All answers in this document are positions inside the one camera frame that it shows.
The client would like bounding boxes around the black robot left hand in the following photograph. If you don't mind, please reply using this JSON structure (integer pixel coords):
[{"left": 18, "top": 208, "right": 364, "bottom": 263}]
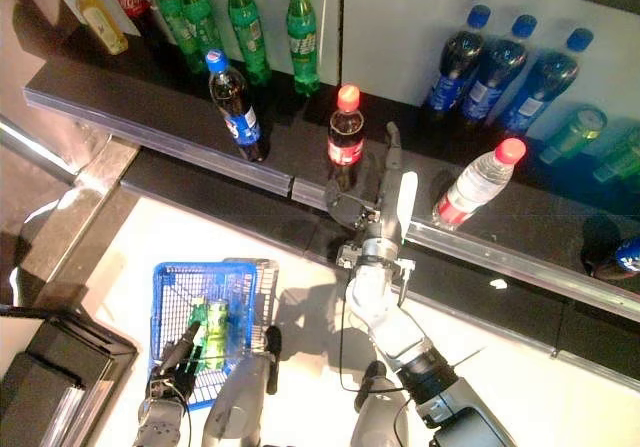
[{"left": 143, "top": 320, "right": 205, "bottom": 421}]

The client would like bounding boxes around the black low shelf unit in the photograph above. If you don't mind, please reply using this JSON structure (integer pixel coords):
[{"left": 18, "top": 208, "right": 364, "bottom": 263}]
[{"left": 0, "top": 305, "right": 140, "bottom": 447}]

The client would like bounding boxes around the dark shelf upright post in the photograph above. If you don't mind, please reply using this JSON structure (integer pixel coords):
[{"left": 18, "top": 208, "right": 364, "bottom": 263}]
[{"left": 333, "top": 0, "right": 347, "bottom": 88}]

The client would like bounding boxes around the silver robot left leg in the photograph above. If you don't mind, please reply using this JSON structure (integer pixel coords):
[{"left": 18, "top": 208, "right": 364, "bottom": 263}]
[{"left": 201, "top": 325, "right": 284, "bottom": 447}]

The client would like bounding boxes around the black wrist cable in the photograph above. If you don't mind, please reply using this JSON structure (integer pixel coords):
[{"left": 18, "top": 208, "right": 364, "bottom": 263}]
[{"left": 337, "top": 286, "right": 374, "bottom": 393}]

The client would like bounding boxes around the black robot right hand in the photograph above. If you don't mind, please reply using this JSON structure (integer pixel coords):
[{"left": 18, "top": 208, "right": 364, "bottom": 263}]
[{"left": 323, "top": 120, "right": 420, "bottom": 253}]

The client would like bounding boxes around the yellow tea bottle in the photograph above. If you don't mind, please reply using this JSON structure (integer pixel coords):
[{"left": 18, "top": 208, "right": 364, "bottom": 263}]
[{"left": 66, "top": 0, "right": 130, "bottom": 57}]

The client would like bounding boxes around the Coca-Cola bottle red cap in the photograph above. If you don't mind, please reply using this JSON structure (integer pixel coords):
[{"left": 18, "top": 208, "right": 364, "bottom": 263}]
[{"left": 326, "top": 83, "right": 367, "bottom": 194}]

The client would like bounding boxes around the small water bottle red cap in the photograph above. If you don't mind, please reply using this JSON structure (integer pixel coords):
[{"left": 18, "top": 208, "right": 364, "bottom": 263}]
[{"left": 431, "top": 137, "right": 528, "bottom": 232}]

